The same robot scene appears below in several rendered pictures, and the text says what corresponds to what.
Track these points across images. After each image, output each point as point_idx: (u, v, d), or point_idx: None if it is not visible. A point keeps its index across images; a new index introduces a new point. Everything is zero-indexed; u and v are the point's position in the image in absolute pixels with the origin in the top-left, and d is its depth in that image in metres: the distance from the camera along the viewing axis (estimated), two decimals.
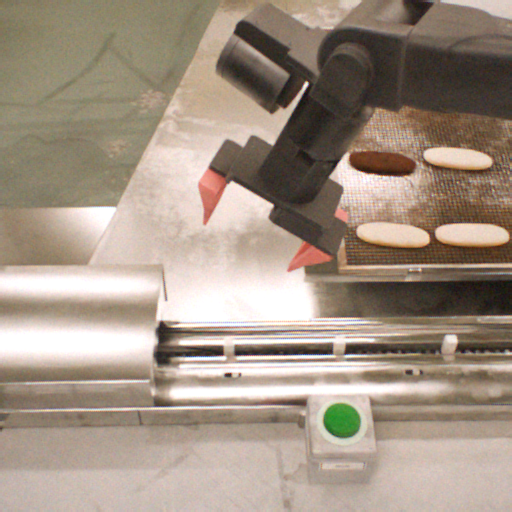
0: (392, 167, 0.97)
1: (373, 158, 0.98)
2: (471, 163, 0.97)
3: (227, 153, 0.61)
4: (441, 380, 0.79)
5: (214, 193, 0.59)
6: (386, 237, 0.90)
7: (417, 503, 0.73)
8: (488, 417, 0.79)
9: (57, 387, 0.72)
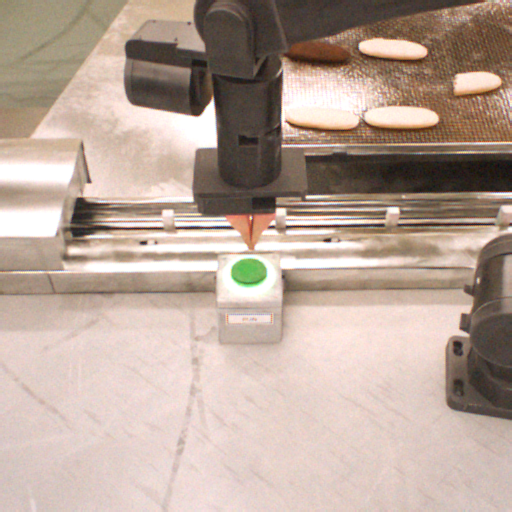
0: (325, 56, 0.96)
1: (306, 48, 0.96)
2: (405, 52, 0.96)
3: None
4: (359, 247, 0.78)
5: (243, 217, 0.59)
6: (314, 119, 0.88)
7: (327, 360, 0.71)
8: (406, 284, 0.77)
9: None
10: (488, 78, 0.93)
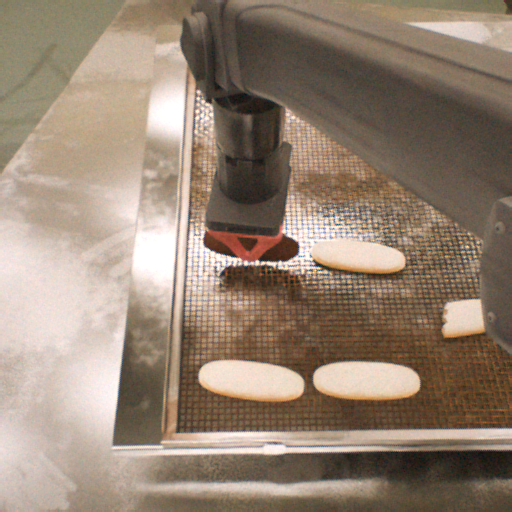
0: (263, 253, 0.65)
1: None
2: (374, 264, 0.68)
3: None
4: None
5: None
6: (239, 387, 0.61)
7: None
8: None
9: None
10: None
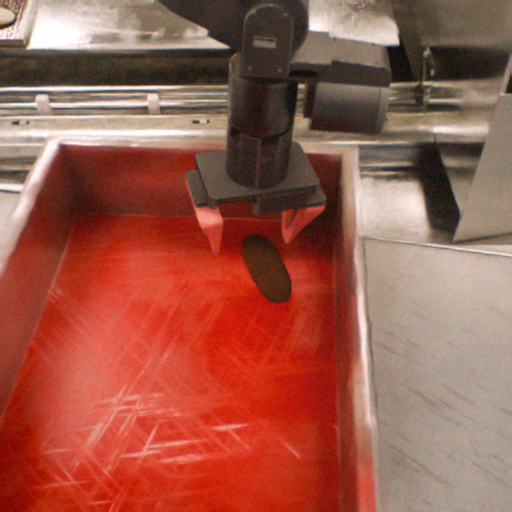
0: (257, 275, 0.67)
1: (259, 252, 0.69)
2: None
3: None
4: None
5: None
6: None
7: None
8: None
9: None
10: None
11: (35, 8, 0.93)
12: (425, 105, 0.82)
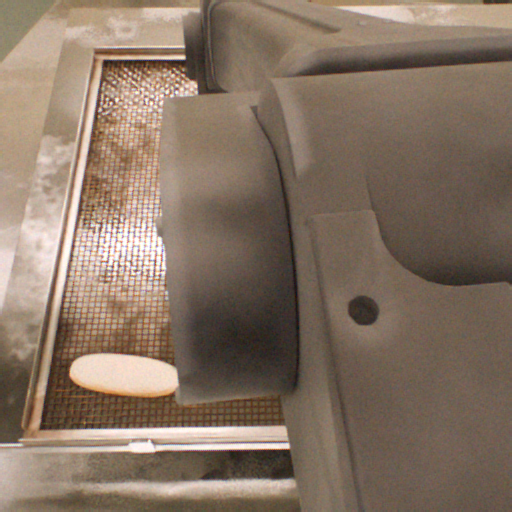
0: None
1: None
2: None
3: None
4: None
5: None
6: (110, 382, 0.57)
7: None
8: None
9: None
10: None
11: None
12: None
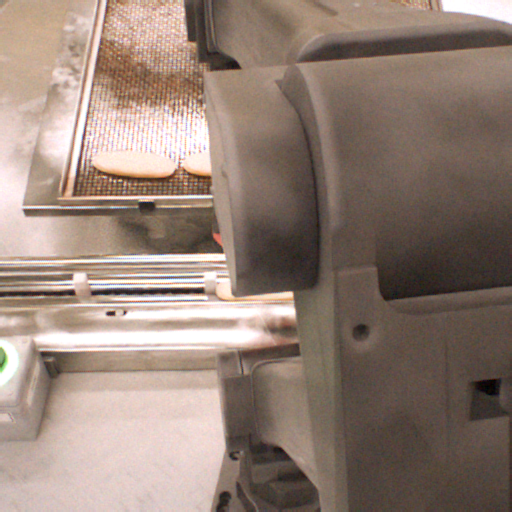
0: None
1: None
2: (278, 294, 0.70)
3: None
4: (145, 322, 0.67)
5: None
6: (123, 166, 0.78)
7: (85, 463, 0.61)
8: (199, 365, 0.67)
9: None
10: None
11: None
12: None
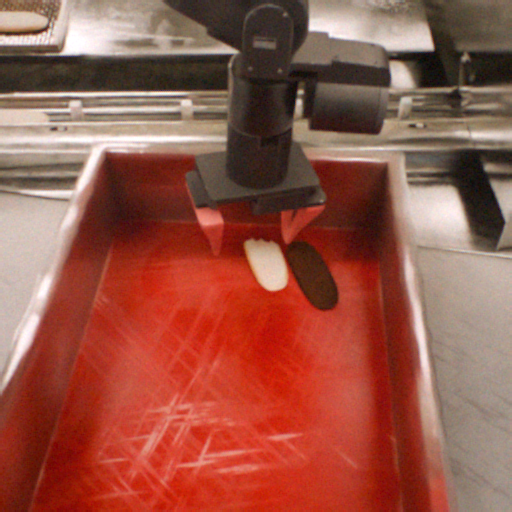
0: (304, 282, 0.67)
1: (304, 259, 0.69)
2: (18, 121, 0.82)
3: (199, 184, 0.60)
4: None
5: (220, 224, 0.58)
6: None
7: None
8: None
9: None
10: (270, 271, 0.68)
11: (68, 13, 0.92)
12: (463, 111, 0.82)
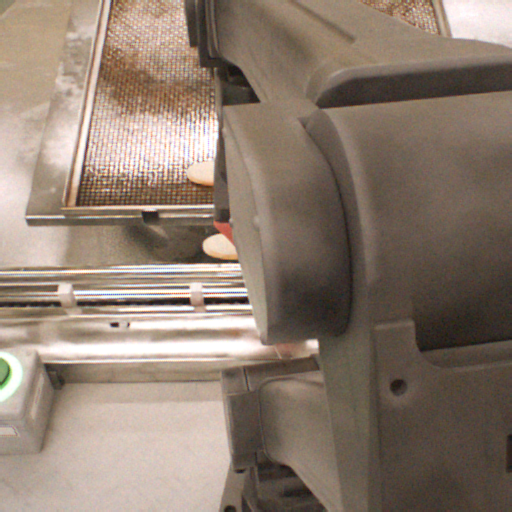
0: None
1: None
2: None
3: None
4: (149, 333, 0.67)
5: None
6: None
7: (89, 476, 0.61)
8: (203, 377, 0.67)
9: None
10: None
11: None
12: None
